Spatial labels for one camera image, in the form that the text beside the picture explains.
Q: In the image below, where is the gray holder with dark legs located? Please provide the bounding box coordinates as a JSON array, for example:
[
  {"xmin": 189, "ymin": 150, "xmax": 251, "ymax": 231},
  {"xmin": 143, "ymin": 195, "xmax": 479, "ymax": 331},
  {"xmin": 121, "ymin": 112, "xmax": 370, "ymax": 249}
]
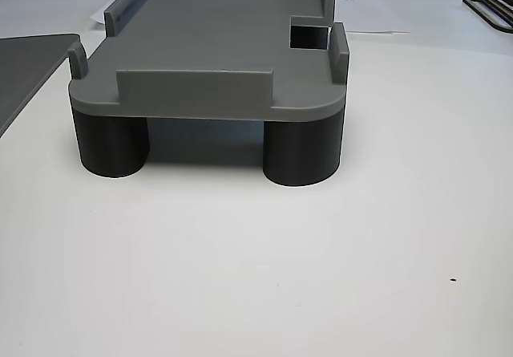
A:
[{"xmin": 67, "ymin": 0, "xmax": 350, "ymax": 189}]

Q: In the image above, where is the white paper sheet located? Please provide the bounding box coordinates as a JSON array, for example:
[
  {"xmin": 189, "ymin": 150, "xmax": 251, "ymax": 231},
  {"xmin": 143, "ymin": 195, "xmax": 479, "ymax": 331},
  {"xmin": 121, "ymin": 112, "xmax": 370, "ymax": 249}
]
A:
[{"xmin": 91, "ymin": 0, "xmax": 412, "ymax": 35}]

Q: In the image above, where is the flat gray rectangular plate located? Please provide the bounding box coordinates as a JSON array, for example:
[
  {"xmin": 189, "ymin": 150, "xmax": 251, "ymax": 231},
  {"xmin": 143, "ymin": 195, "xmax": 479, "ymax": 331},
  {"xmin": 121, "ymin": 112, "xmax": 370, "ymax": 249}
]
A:
[{"xmin": 0, "ymin": 33, "xmax": 83, "ymax": 138}]

